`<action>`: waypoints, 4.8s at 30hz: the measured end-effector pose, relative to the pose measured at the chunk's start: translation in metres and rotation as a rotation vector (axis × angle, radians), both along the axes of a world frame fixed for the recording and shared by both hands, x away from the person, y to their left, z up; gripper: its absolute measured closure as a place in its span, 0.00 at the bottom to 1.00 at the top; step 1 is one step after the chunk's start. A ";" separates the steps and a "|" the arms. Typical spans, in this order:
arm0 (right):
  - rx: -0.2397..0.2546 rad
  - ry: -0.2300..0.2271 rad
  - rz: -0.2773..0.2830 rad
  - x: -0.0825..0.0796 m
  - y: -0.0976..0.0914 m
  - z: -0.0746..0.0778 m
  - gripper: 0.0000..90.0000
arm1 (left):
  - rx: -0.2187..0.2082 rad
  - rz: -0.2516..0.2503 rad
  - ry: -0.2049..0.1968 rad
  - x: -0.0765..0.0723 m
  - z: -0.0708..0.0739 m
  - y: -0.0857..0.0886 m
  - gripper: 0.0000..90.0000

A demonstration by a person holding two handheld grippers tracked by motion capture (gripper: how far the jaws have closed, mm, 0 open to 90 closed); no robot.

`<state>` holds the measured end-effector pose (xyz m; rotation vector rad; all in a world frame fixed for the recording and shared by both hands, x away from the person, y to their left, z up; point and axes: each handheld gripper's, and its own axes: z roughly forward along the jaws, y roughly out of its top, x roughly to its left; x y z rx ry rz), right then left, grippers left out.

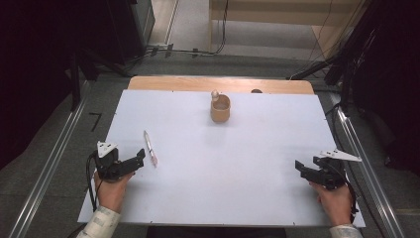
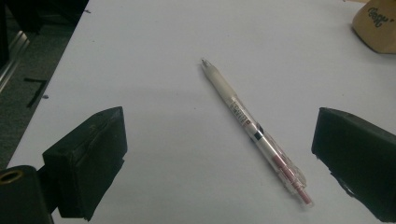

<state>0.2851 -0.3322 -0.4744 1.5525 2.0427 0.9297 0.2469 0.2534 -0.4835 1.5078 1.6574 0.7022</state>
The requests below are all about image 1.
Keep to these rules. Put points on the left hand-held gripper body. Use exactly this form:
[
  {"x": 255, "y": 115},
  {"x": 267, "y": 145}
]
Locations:
[{"x": 109, "y": 165}]

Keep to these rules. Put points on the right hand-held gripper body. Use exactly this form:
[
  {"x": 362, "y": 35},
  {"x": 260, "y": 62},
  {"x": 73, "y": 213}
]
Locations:
[{"x": 331, "y": 173}]

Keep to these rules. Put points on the person's left hand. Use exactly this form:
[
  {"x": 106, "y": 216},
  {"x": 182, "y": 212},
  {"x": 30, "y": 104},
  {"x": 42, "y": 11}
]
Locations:
[{"x": 111, "y": 193}]

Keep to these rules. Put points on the person's right hand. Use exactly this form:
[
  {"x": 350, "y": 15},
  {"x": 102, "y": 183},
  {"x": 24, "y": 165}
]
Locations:
[{"x": 335, "y": 203}]

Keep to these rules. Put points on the white and pink pen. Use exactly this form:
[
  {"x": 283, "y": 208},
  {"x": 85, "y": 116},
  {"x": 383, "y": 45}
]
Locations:
[{"x": 150, "y": 148}]

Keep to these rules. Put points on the white table board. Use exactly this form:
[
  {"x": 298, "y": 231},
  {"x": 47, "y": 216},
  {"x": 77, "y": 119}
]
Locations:
[{"x": 224, "y": 165}]

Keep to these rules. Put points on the wooden cup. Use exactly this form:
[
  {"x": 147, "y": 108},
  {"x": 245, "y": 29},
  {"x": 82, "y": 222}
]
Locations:
[{"x": 220, "y": 110}]

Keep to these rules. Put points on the small wooden knob figure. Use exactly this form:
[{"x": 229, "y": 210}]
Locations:
[{"x": 215, "y": 95}]

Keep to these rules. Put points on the black metal stand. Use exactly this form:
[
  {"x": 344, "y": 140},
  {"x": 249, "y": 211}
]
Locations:
[{"x": 82, "y": 72}]

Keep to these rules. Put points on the dark cabinet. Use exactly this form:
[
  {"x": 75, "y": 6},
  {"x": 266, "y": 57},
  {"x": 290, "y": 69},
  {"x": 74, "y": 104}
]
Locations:
[{"x": 132, "y": 26}]

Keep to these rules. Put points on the beige wooden shelf unit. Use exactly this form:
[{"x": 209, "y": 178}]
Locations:
[{"x": 280, "y": 23}]

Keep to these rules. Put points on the metal floor rail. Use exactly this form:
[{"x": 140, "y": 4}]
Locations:
[
  {"x": 366, "y": 165},
  {"x": 49, "y": 165}
]

